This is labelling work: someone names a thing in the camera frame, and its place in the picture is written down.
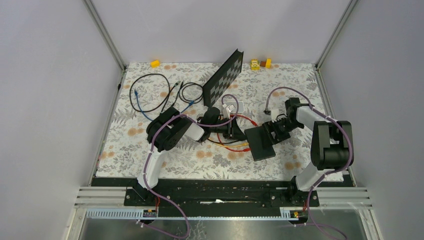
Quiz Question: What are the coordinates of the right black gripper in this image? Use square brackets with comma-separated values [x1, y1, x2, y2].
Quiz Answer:
[261, 118, 303, 150]

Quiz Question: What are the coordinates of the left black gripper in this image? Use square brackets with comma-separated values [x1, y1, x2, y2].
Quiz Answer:
[209, 116, 247, 140]

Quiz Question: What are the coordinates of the black network switch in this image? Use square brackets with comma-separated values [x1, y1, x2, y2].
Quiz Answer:
[244, 126, 276, 162]

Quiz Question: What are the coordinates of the white network switch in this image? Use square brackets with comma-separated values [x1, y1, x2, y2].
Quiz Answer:
[228, 101, 245, 114]

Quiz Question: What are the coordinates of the blue ethernet cable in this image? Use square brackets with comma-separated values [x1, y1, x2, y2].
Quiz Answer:
[133, 91, 196, 121]

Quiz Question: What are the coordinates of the black round ethernet cable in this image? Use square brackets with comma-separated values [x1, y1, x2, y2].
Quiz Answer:
[175, 82, 204, 105]

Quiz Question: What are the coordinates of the black teal-plug ethernet cable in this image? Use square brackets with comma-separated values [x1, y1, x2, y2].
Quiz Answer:
[129, 73, 183, 114]

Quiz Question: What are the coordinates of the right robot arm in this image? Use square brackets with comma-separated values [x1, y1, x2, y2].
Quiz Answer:
[260, 97, 353, 206]

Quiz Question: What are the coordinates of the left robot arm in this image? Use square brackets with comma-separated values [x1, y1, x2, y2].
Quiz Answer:
[135, 107, 247, 206]

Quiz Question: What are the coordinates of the yellow patterned toy block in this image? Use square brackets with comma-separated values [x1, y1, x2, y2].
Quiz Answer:
[250, 59, 261, 71]

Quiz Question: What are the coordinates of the checkerboard calibration board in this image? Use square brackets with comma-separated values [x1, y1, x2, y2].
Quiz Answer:
[202, 49, 244, 107]

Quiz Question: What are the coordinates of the yellow toy block left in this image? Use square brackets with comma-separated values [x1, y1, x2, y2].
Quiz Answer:
[150, 60, 161, 68]

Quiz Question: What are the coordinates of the yellow ethernet cable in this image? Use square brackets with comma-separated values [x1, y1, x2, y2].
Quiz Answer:
[211, 140, 250, 149]

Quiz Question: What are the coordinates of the red ethernet cable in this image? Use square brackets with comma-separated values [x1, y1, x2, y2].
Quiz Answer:
[216, 114, 259, 153]

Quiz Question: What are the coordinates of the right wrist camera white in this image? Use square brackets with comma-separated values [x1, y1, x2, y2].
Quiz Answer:
[263, 108, 280, 123]

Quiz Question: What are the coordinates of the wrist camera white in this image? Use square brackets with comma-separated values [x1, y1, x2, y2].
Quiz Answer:
[222, 103, 237, 119]
[263, 108, 280, 123]

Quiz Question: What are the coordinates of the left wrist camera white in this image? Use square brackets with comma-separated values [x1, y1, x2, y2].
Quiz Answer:
[222, 103, 237, 119]

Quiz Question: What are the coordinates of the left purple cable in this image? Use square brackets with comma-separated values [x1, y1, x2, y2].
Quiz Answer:
[143, 94, 240, 240]

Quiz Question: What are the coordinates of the purple cable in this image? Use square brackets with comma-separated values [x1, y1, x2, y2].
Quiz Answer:
[264, 86, 355, 240]
[143, 94, 240, 240]

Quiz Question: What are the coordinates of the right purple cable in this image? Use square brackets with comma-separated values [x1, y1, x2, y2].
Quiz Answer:
[264, 86, 355, 240]

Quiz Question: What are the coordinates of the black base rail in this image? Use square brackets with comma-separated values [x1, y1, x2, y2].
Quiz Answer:
[91, 177, 354, 218]

